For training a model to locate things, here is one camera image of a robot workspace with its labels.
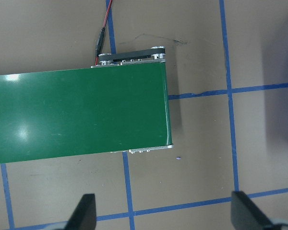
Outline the red and black cable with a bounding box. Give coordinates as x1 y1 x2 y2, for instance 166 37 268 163
94 0 114 64

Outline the green conveyor belt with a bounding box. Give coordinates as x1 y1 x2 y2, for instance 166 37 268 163
0 45 175 166

